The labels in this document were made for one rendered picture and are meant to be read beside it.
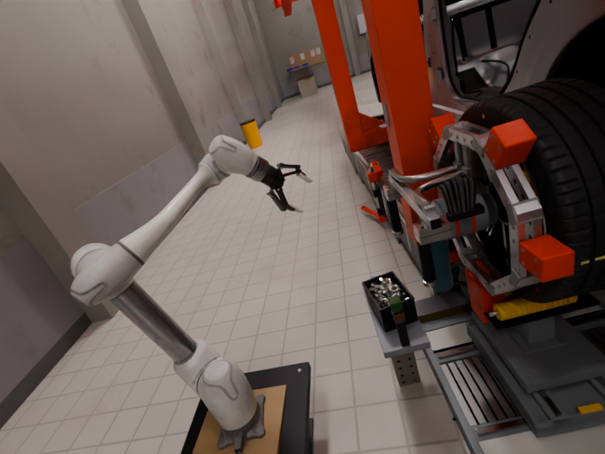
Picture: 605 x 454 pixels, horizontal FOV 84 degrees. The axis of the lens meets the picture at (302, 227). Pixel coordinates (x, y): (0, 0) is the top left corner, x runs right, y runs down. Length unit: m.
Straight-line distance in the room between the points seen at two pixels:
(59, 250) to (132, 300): 2.07
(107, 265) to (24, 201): 2.21
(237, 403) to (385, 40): 1.40
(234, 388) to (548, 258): 1.02
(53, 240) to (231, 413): 2.32
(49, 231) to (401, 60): 2.78
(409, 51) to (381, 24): 0.14
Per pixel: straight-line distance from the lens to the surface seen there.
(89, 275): 1.09
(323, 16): 3.35
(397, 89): 1.45
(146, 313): 1.32
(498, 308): 1.33
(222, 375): 1.31
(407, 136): 1.49
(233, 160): 1.20
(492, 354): 1.71
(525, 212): 0.98
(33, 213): 3.26
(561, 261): 0.98
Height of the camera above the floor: 1.43
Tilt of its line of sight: 25 degrees down
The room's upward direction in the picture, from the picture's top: 19 degrees counter-clockwise
